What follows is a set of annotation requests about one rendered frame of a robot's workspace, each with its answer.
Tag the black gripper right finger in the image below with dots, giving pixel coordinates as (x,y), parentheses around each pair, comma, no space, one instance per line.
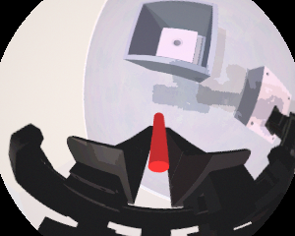
(189,165)

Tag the red peg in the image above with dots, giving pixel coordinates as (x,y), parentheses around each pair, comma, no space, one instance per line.
(158,160)

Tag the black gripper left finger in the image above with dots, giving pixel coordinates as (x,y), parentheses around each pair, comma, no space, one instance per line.
(127,160)

